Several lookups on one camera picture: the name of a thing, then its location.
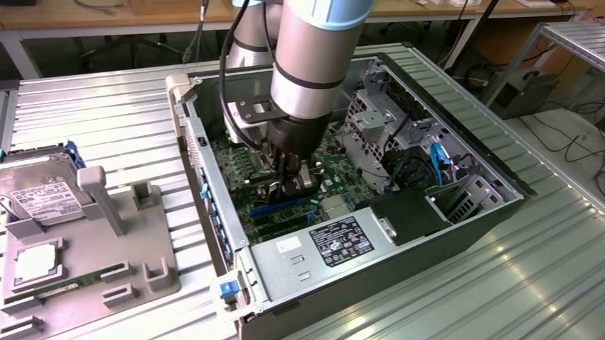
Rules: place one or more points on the silver metal drive cage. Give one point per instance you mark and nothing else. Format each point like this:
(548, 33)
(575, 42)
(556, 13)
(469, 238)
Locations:
(373, 124)

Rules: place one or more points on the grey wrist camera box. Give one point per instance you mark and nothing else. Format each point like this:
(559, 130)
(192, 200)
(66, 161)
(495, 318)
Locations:
(248, 120)

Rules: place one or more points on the black expansion slot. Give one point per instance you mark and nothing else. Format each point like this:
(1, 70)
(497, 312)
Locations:
(284, 222)
(289, 231)

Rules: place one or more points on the grey plastic parts rack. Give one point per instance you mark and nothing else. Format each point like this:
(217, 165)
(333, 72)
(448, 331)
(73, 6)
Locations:
(90, 255)

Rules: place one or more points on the metal slat table frame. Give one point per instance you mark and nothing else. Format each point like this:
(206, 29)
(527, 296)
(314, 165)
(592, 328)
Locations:
(567, 39)

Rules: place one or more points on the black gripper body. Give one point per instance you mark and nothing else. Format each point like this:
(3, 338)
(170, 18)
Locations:
(298, 138)

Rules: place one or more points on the black box on floor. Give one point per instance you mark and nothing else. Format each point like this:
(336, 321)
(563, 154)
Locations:
(530, 95)

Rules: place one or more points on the open black PC case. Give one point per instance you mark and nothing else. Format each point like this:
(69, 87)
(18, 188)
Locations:
(222, 212)

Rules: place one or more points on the black plastic air shroud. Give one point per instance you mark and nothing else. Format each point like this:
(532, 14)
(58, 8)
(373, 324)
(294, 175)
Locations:
(407, 216)

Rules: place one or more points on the blue case latch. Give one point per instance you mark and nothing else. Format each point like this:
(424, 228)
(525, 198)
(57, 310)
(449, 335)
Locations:
(228, 288)

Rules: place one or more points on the low-profile graphics card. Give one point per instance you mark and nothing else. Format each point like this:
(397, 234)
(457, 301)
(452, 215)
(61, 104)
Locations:
(312, 180)

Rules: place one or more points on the blue plastic disk bracket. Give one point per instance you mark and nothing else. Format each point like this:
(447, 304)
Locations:
(75, 154)

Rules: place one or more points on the silver chipset heat sink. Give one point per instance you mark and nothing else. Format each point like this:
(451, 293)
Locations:
(337, 206)

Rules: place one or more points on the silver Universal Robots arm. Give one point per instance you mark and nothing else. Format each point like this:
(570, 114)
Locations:
(312, 60)

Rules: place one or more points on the grey power supply unit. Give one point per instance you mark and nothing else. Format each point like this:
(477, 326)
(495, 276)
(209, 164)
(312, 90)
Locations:
(284, 269)

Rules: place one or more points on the green RAM stick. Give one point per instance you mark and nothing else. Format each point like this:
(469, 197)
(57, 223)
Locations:
(81, 281)

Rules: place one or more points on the wooden desk with white frame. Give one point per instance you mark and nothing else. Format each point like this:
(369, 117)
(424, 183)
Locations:
(118, 17)

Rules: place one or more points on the silver CPU chip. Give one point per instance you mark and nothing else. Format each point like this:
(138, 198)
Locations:
(37, 262)

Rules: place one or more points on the silver hard disk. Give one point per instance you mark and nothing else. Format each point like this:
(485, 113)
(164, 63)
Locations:
(43, 191)

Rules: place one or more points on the green motherboard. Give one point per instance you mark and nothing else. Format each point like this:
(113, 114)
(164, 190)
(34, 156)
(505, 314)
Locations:
(341, 177)

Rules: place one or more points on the blue expansion slot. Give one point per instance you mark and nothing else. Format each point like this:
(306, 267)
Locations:
(269, 209)

